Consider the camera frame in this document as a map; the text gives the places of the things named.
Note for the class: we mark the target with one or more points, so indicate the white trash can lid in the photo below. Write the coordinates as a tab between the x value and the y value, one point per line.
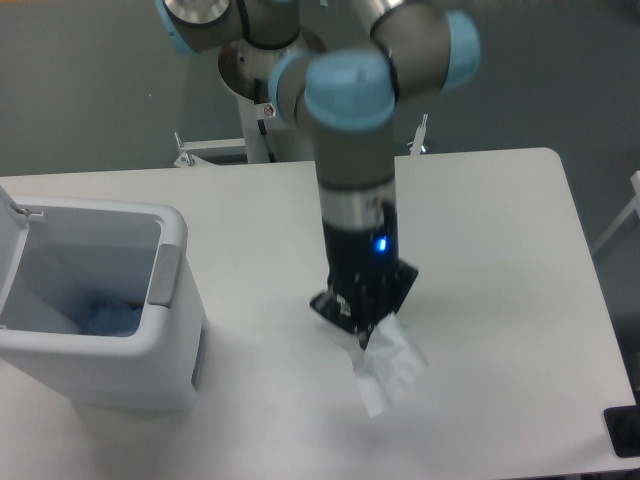
15	226

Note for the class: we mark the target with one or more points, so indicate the white trash can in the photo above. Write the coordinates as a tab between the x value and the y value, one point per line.
133	251

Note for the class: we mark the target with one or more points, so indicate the clear plastic packaging bag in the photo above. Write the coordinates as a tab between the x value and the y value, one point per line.
386	368

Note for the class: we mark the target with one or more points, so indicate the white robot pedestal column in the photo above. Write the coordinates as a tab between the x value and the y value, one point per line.
255	135

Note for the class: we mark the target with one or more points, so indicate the white frame at right edge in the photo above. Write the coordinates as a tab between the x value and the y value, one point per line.
622	225

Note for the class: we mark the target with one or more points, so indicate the black device at table edge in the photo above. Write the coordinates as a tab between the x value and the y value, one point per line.
623	427

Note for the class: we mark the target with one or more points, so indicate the white pedestal base frame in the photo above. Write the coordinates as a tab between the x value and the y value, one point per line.
234	151

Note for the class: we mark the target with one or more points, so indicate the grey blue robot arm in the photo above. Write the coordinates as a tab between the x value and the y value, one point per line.
343	101

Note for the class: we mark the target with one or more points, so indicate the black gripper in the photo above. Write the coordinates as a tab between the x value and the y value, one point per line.
363	257

